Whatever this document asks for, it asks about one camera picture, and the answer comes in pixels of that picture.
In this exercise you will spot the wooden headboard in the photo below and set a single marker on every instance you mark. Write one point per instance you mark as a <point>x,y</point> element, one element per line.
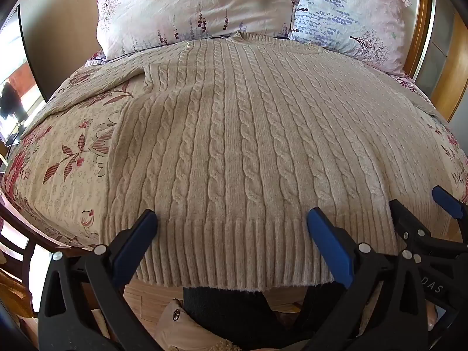
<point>416,25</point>

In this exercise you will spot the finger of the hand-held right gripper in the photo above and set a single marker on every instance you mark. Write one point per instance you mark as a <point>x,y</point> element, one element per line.
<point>406,219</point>
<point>446,201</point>

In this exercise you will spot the flat screen television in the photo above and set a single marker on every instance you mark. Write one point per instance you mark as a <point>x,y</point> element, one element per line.
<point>18,80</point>

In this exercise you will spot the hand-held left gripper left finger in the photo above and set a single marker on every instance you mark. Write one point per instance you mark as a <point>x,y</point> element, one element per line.
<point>136,246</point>

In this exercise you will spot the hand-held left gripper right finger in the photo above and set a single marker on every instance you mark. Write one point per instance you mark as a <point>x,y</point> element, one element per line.
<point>329,248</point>

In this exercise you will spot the person's black trousers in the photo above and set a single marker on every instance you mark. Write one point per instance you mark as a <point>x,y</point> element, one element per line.
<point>226,318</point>

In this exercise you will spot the floral cream bedsheet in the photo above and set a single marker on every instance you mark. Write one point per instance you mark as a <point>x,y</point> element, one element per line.
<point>55,161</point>

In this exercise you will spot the person's beige jacket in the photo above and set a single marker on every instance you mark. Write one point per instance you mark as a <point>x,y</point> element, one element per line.
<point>175,325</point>

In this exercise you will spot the yellowish brown cloth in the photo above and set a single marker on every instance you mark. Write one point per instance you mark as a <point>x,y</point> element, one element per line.
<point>12,292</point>

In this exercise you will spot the pink floral pillow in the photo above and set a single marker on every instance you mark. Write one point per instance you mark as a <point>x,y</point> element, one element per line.
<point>175,3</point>

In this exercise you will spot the dark wooden chair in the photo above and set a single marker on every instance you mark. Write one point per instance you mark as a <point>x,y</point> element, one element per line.
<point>28,267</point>

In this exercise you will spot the white pillow with purple print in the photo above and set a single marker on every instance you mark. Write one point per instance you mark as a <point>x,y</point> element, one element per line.
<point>347,14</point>

